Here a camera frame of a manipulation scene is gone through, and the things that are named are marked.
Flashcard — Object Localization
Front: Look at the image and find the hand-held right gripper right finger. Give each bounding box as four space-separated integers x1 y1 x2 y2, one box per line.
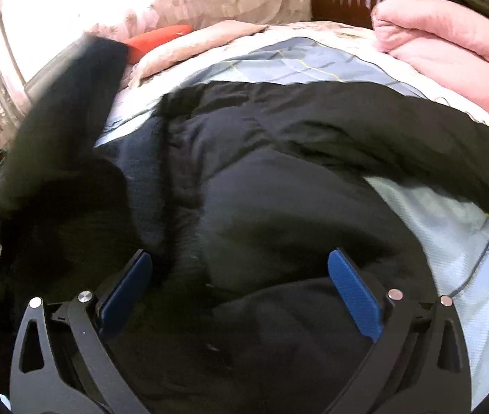
326 248 474 414

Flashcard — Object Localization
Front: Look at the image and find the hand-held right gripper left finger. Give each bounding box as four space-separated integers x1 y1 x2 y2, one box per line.
9 249 154 414

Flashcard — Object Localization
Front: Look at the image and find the black puffer jacket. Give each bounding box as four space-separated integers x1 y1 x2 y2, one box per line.
0 37 489 414

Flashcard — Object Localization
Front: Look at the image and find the orange carrot plush pillow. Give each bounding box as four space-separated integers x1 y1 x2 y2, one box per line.
121 24 193 63

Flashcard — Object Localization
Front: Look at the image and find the blue plaid bed cover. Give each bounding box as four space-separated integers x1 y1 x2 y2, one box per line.
93 37 489 414

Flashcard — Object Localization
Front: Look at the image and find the pink pillow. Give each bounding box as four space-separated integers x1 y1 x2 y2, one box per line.
134 21 267 87

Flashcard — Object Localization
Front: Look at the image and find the pink folded blanket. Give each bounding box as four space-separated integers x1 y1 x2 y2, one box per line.
372 0 489 147

